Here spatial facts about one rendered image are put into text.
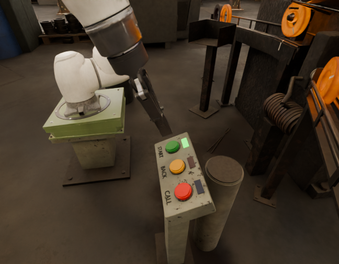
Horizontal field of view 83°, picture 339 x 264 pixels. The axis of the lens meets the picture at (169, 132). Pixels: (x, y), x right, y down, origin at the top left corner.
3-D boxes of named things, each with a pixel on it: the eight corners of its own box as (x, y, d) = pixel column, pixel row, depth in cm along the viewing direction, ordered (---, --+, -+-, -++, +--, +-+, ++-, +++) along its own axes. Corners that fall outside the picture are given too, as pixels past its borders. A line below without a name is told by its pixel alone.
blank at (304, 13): (285, 13, 105) (279, 13, 105) (309, -8, 90) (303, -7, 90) (288, 42, 106) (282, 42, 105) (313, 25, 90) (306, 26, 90)
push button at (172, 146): (178, 142, 58) (176, 138, 57) (181, 151, 55) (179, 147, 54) (166, 146, 58) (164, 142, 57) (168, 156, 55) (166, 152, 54)
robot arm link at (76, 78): (61, 95, 105) (44, 52, 92) (95, 86, 112) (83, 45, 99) (66, 106, 94) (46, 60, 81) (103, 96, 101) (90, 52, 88)
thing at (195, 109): (198, 100, 195) (206, 19, 149) (219, 110, 180) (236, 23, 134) (184, 108, 184) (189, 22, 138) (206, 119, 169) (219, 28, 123)
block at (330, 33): (312, 81, 100) (337, 30, 84) (324, 88, 93) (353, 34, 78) (293, 83, 98) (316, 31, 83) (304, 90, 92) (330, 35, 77)
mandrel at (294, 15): (323, 18, 96) (315, 23, 101) (322, 9, 96) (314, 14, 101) (291, 19, 94) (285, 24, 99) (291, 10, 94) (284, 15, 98)
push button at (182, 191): (190, 183, 46) (188, 179, 45) (194, 198, 43) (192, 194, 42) (174, 189, 47) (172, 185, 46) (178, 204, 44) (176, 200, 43)
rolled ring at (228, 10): (221, 32, 182) (224, 32, 182) (229, 18, 164) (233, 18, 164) (218, 14, 184) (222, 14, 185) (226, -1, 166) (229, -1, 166)
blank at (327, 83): (318, 107, 73) (308, 105, 75) (332, 66, 72) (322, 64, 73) (339, 102, 59) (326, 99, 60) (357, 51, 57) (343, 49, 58)
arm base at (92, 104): (63, 121, 94) (58, 111, 91) (67, 101, 111) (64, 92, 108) (101, 113, 98) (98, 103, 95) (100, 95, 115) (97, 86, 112)
